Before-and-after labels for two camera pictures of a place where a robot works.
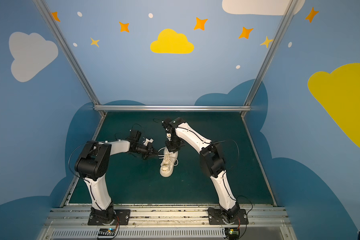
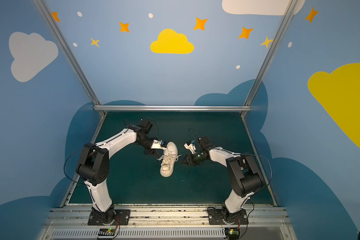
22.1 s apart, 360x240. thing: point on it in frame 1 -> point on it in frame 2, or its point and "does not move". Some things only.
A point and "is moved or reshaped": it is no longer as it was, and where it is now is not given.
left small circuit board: (106, 232) does not move
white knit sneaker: (169, 161) does not move
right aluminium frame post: (289, 7) does not move
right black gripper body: (172, 145) -> (192, 157)
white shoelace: (167, 155) is moved or reshaped
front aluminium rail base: (65, 223) does not move
